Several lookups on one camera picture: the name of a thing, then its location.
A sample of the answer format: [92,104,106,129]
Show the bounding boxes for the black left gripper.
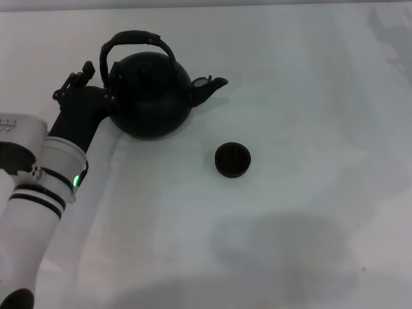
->
[48,60,122,152]

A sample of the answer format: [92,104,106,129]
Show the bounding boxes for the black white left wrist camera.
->
[0,112,48,177]

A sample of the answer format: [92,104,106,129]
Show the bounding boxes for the small dark teacup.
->
[214,142,252,178]

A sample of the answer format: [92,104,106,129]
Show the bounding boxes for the black round teapot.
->
[98,30,230,141]

